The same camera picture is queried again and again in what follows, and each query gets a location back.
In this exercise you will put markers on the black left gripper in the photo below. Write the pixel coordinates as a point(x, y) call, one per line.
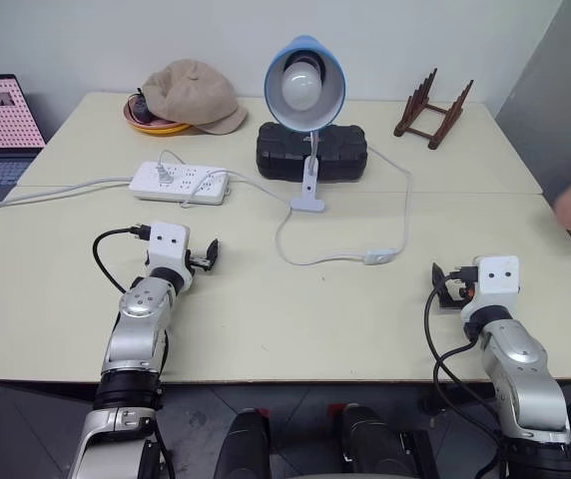
point(198, 262)

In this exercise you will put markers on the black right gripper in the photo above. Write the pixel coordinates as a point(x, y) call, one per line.
point(460, 294)

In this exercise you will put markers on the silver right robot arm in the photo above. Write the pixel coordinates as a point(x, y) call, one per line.
point(520, 374)

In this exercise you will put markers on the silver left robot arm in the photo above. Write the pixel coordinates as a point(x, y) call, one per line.
point(136, 319)

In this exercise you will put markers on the white power plug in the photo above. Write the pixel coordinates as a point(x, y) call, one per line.
point(163, 174)

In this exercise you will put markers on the blue clamp desk lamp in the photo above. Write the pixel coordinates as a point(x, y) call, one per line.
point(333, 102)

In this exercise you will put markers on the white power strip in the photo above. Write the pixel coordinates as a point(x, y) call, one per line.
point(185, 192)

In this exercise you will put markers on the black rectangular block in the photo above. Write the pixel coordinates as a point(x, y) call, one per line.
point(285, 154)

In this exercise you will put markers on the beige cap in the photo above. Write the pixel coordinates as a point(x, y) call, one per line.
point(195, 95)

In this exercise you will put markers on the dark purple object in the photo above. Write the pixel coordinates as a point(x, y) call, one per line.
point(141, 107)

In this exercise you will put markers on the dark rounded shape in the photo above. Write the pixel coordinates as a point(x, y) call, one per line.
point(243, 444)
point(370, 439)

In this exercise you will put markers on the pink plate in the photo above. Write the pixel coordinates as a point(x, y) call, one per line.
point(128, 111)

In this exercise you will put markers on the brown wooden rack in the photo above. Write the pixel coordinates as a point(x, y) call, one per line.
point(447, 117)

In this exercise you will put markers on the white light bulb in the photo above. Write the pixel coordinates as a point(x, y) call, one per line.
point(301, 87)

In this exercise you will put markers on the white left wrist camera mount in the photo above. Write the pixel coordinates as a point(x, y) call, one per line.
point(168, 243)

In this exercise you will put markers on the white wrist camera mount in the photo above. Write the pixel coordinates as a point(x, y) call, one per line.
point(168, 243)
point(496, 287)

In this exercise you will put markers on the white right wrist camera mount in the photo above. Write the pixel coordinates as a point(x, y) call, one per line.
point(496, 287)

